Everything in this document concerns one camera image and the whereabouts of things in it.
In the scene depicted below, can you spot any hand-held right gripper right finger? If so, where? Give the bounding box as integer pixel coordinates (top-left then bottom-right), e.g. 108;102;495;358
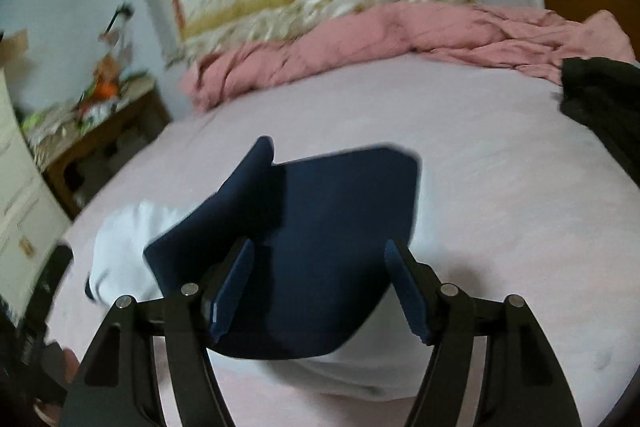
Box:
384;238;583;427

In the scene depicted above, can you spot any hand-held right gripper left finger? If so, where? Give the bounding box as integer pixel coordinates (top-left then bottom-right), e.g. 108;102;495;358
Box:
60;238;258;427

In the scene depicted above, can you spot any white and navy jacket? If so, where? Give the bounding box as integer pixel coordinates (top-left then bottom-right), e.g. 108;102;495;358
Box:
84;136;436;400

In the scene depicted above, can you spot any white drawer cabinet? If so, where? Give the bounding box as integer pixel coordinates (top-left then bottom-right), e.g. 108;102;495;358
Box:
0;72;73;323

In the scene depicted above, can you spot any bed with pink sheet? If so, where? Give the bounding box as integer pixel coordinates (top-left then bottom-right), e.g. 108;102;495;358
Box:
45;52;640;427

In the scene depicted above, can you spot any wooden desk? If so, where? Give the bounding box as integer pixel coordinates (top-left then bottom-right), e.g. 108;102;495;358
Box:
22;74;173;220

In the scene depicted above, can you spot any pile of desk clutter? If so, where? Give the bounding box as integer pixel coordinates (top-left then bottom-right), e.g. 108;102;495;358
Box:
20;52;156;138

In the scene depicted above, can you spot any cardboard box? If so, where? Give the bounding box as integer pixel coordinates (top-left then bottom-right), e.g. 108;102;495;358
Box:
0;29;31;70

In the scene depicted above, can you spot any pink checked quilt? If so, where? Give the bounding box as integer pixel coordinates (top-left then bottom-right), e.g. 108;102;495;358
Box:
179;3;637;112

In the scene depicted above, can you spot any dark cloth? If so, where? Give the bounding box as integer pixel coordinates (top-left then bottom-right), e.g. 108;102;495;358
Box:
559;56;640;188

